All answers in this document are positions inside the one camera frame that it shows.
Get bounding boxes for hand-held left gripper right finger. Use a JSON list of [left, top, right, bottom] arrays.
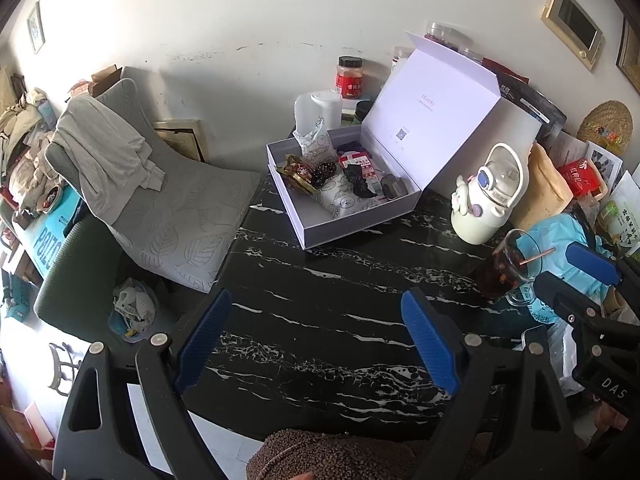
[[400, 287, 591, 480]]

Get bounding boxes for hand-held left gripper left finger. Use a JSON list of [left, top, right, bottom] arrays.
[[52, 287, 233, 480]]

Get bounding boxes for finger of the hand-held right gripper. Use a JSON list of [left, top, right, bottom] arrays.
[[566, 241, 640, 287], [532, 271, 640, 362]]

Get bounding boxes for small grey case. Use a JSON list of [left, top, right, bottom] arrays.
[[380, 172, 407, 198]]

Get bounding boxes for printed tissue packet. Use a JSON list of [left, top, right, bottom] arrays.
[[292, 115, 335, 166], [315, 180, 386, 221]]

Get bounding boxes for black scrunchie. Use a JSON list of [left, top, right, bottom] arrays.
[[344, 164, 380, 198]]

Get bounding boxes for brown snack packet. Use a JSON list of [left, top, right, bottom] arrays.
[[276, 152, 318, 195]]

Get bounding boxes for red snack packet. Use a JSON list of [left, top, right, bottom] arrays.
[[339, 152, 388, 201]]

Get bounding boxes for dark beaded object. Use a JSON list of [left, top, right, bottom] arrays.
[[309, 159, 337, 186]]

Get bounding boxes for lavender gift box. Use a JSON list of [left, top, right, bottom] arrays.
[[265, 30, 502, 251]]

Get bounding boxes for blue plastic bag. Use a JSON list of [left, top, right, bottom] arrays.
[[515, 212, 623, 326]]

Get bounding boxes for green leaflet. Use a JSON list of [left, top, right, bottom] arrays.
[[597, 200, 640, 261]]

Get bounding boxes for white plastic bag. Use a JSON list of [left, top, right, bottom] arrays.
[[547, 320, 586, 398]]

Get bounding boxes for glass cup with drink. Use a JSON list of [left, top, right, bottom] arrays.
[[475, 229, 557, 307]]

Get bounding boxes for trash bag with waste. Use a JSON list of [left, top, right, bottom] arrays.
[[109, 277, 160, 345]]

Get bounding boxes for white paper sheet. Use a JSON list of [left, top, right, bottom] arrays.
[[607, 170, 640, 206], [550, 130, 590, 166]]

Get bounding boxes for red food bag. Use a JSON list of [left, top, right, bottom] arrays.
[[556, 157, 608, 198]]

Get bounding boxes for black-white photo sheet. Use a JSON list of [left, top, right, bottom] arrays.
[[585, 141, 623, 181]]

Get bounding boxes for white cartoon water bottle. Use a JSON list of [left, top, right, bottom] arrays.
[[450, 142, 530, 245]]

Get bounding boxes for grey chair cushion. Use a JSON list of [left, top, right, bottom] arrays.
[[45, 77, 263, 295]]

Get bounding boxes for dark green chair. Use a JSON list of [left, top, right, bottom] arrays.
[[32, 215, 173, 343]]

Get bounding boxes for black metal stand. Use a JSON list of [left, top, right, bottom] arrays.
[[47, 342, 83, 397]]

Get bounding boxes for woven straw fan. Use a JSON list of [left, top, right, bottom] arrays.
[[576, 100, 633, 156]]

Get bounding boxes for person's brown fleece clothing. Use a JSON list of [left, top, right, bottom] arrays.
[[246, 429, 416, 480]]

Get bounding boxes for white cylindrical canister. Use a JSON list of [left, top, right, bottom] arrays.
[[425, 97, 541, 196]]

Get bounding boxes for black printed box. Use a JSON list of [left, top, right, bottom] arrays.
[[495, 72, 568, 141]]

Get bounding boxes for blue box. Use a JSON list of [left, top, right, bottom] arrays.
[[20, 185, 83, 281]]

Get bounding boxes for pink box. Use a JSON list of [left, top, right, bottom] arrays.
[[0, 402, 56, 461]]

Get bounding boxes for teal box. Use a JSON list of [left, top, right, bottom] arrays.
[[0, 272, 32, 322]]

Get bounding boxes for white cloth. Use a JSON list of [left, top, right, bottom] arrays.
[[44, 95, 167, 223]]

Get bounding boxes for dark red bag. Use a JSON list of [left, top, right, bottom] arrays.
[[481, 57, 530, 85]]

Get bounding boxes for white paper towel roll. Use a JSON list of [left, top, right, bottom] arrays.
[[294, 90, 343, 133]]

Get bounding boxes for red sauce jar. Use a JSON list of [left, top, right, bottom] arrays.
[[335, 56, 364, 100]]

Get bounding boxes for clear jar with red contents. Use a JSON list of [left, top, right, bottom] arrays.
[[425, 21, 458, 51]]

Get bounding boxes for cardboard box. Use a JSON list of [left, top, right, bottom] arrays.
[[90, 65, 123, 98]]

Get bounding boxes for pile of clothes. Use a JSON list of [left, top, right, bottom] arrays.
[[0, 87, 63, 221]]

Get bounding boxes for clear jar with white label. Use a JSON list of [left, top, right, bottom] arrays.
[[391, 46, 415, 73]]

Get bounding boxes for leaning gold picture frame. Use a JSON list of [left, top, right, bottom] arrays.
[[151, 117, 207, 163]]

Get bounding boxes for gold wall picture frame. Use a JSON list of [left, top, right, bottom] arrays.
[[615, 17, 640, 93]]

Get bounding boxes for wall intercom panel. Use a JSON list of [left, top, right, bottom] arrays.
[[541, 0, 606, 72]]

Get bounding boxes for small wall picture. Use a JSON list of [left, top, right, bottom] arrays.
[[26, 1, 46, 55]]

